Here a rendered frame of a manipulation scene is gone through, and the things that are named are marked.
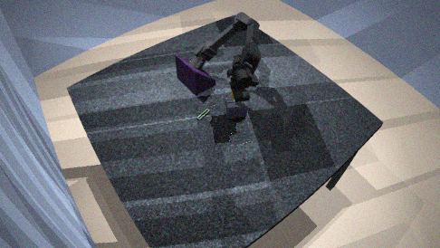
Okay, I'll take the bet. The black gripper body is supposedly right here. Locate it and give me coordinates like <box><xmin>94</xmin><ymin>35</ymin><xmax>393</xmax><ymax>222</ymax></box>
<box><xmin>227</xmin><ymin>69</ymin><xmax>250</xmax><ymax>102</ymax></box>

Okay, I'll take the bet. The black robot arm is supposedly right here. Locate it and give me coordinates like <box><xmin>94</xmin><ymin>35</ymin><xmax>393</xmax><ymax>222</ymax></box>
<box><xmin>187</xmin><ymin>13</ymin><xmax>261</xmax><ymax>89</ymax></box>

